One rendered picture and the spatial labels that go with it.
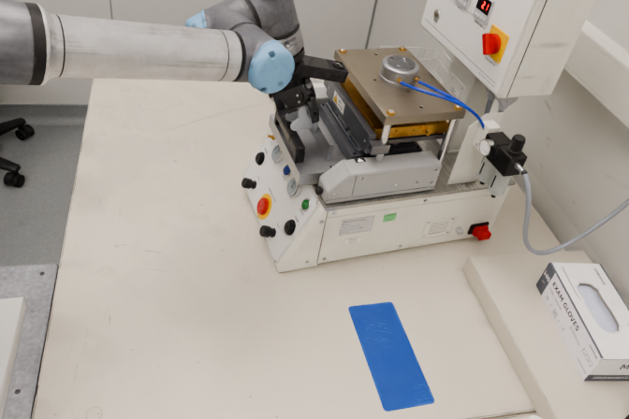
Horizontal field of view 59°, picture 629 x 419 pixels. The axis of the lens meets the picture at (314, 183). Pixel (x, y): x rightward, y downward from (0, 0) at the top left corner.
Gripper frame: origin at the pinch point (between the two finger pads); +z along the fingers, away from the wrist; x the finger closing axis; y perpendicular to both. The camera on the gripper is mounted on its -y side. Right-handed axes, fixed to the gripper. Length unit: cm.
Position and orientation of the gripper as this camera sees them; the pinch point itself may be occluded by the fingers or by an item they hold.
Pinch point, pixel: (315, 126)
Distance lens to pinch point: 118.9
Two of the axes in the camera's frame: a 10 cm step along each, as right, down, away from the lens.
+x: 3.3, 6.4, -7.0
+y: -9.2, 3.7, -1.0
